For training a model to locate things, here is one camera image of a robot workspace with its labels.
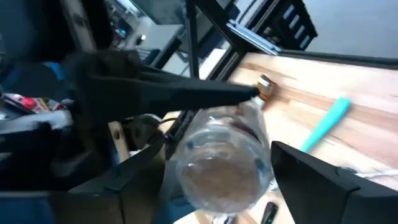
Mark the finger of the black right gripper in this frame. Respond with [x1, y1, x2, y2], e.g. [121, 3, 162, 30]
[72, 50, 261, 123]

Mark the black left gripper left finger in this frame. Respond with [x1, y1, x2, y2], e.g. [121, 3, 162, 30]
[0, 136, 166, 224]

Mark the black-handled spoon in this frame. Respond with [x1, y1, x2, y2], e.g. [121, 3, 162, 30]
[260, 201, 280, 224]

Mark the brown packet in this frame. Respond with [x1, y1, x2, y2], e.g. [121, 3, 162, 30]
[255, 73, 277, 103]

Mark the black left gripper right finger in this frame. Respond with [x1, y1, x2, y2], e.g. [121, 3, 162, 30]
[270, 141, 398, 224]

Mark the small glass spice jar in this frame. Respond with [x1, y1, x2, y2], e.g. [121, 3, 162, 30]
[172, 98, 275, 218]

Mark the black slotted bracket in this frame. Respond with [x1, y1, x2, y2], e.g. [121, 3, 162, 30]
[264, 0, 318, 51]

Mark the teal-handled spoon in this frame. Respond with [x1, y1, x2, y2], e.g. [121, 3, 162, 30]
[299, 96, 352, 153]

